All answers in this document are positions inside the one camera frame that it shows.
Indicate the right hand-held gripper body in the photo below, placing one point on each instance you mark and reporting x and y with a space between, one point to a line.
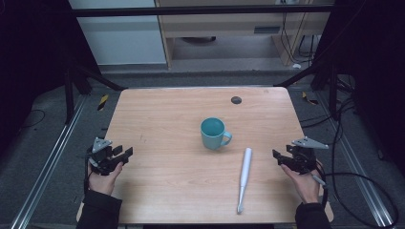
302 157

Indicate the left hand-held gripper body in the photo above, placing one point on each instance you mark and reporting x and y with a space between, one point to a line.
102 156

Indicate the teal mug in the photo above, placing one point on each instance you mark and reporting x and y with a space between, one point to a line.
212 140

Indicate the person's left hand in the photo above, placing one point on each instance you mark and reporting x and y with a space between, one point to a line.
103 181

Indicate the person's right hand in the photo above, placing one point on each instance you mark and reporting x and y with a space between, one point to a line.
304 187

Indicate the yellow black striped tape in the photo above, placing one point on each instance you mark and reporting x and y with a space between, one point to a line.
309 99
102 102

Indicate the black metal stand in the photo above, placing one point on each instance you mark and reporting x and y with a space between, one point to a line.
332 92
69 95

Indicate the dark round table grommet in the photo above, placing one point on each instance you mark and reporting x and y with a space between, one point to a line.
236 100

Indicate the small white round object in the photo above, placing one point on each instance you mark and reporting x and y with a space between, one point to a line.
296 66

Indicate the dark curtain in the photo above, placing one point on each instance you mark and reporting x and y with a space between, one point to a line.
31 63
375 79

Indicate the white cabinet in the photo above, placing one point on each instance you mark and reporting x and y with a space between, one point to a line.
121 38

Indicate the light wooden desk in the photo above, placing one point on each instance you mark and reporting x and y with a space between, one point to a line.
223 27

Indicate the aluminium floor rail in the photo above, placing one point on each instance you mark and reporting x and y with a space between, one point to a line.
356 165
47 162

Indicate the black horizontal frame bar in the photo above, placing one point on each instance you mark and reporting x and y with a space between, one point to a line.
191 11

